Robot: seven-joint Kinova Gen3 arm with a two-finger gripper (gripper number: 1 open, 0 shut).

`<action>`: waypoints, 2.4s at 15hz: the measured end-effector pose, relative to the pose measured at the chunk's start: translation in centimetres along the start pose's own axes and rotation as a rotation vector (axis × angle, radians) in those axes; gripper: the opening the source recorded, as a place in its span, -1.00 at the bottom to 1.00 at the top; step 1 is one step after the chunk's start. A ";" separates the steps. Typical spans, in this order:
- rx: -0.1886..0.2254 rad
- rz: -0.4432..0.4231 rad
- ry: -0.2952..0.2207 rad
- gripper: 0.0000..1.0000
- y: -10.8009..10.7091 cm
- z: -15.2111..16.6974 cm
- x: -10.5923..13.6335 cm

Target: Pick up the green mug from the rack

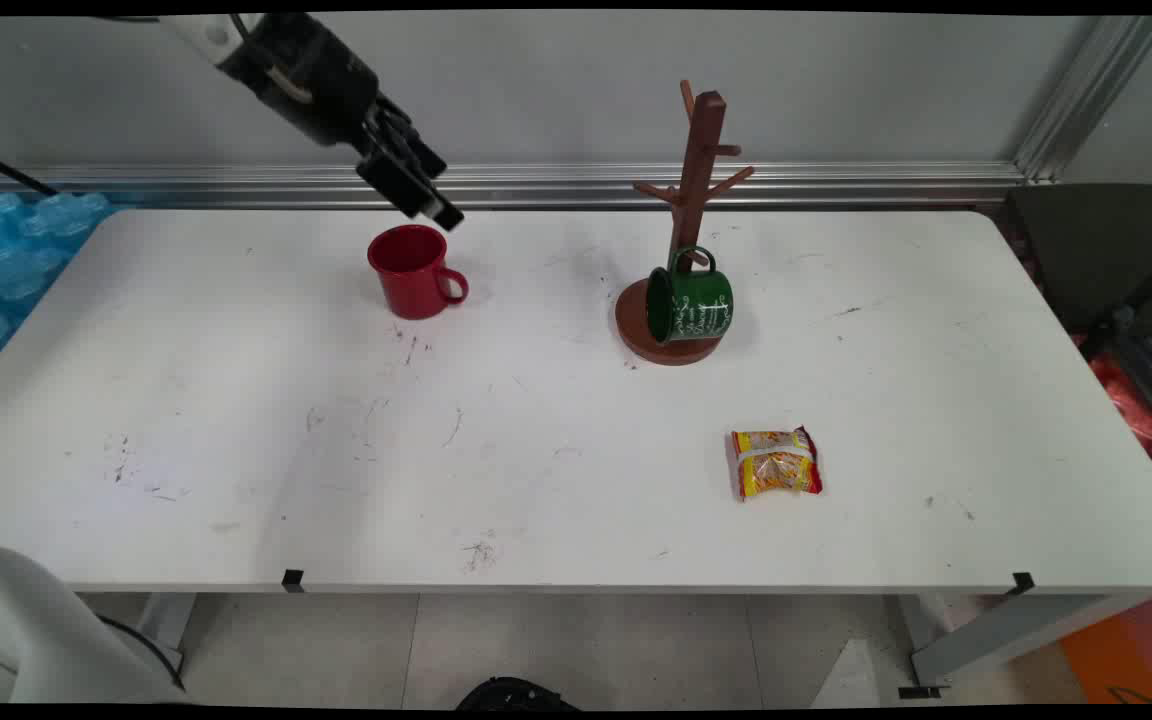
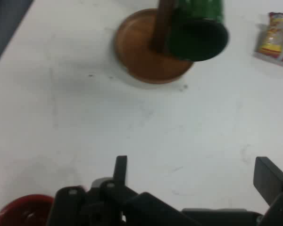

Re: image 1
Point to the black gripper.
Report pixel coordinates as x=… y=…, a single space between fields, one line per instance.
x=311 y=80

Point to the green enamel mug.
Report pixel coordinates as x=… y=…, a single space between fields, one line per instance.
x=698 y=305

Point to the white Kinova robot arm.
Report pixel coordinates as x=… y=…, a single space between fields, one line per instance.
x=198 y=30

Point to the red enamel mug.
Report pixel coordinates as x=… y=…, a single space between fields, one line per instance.
x=406 y=275

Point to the brown wooden mug tree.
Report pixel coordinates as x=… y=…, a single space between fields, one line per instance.
x=701 y=150

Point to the blue bubble wrap sheet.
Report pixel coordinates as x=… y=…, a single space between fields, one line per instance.
x=21 y=250

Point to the small black edge clip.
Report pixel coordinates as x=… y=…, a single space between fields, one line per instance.
x=292 y=580
x=1023 y=583

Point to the yellow red snack packet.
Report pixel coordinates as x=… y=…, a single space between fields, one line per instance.
x=776 y=465

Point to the white table leg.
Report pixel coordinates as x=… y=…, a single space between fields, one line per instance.
x=1016 y=625
x=168 y=625

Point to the black round floor object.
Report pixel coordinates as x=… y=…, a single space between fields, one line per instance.
x=516 y=695

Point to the red plastic bag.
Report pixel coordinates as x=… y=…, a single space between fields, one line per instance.
x=1126 y=400

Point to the orange floor mat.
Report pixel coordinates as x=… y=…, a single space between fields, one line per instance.
x=1126 y=650

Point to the horizontal aluminium frame rail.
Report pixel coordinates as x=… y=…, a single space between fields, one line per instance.
x=576 y=185

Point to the slanted aluminium frame post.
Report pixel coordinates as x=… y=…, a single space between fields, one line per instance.
x=1086 y=95

